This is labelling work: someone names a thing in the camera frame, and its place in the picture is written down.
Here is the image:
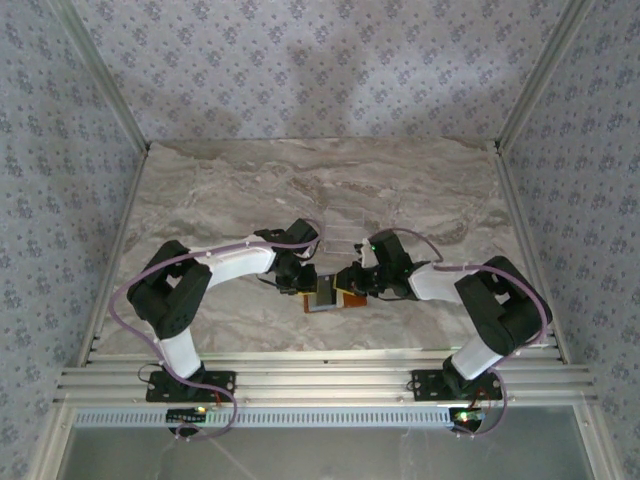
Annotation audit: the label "grey credit card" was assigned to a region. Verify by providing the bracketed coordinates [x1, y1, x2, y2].
[315, 275, 338, 306]

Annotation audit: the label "grey slotted cable duct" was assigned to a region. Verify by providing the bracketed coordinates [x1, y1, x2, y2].
[73, 405, 459, 429]

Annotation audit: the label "aluminium extrusion base rails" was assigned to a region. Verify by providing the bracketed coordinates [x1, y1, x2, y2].
[52, 347, 600, 407]

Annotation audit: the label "aluminium table side rail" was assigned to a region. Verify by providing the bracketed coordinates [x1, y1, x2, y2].
[74, 144, 151, 369]
[492, 142, 571, 361]

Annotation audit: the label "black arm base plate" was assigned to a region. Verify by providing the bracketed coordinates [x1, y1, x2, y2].
[145, 369, 237, 403]
[410, 368, 504, 401]

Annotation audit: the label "purple sleeved cable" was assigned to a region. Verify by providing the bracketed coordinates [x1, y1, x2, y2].
[110, 218, 326, 445]
[369, 227, 555, 440]

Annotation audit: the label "clear plastic sleeve strip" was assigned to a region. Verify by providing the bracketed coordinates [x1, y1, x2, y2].
[319, 202, 367, 254]

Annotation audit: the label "aluminium lower frame post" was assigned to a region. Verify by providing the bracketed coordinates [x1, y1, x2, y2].
[573, 402, 619, 480]
[27, 402, 76, 480]

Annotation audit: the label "aluminium upright frame post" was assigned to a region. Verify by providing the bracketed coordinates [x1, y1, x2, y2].
[49, 0, 151, 154]
[494, 0, 596, 154]

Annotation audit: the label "small black circuit board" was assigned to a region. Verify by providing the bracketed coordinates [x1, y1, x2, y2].
[448, 407, 487, 431]
[167, 407, 210, 424]

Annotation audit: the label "brown leather card holder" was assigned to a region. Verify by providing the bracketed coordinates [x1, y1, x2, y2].
[301, 273, 370, 315]

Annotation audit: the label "grey metal panel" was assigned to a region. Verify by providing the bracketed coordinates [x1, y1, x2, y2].
[59, 405, 596, 480]

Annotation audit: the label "thin black camera cable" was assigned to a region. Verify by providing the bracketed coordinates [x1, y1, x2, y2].
[257, 272, 291, 297]
[374, 288, 419, 302]

